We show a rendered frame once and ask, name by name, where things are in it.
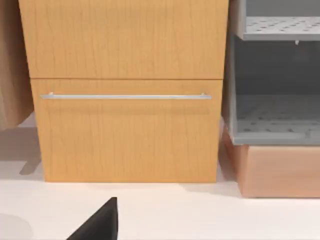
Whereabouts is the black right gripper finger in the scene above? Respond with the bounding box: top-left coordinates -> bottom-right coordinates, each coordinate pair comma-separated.
65,196 -> 118,240

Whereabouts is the pale wooden cupboard side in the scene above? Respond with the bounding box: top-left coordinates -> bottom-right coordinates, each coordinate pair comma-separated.
0,0 -> 35,131

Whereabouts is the wooden cupboard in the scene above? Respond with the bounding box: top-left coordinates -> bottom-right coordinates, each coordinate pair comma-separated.
18,0 -> 229,80

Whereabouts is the grey pierced drawer inside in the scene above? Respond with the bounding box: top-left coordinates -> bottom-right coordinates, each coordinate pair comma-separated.
226,32 -> 320,146

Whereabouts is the grey pierced shelf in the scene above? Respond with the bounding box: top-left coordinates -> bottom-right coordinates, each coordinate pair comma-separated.
236,0 -> 320,41

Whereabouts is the long metal handle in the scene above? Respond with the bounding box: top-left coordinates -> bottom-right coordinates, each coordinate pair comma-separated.
40,92 -> 212,101

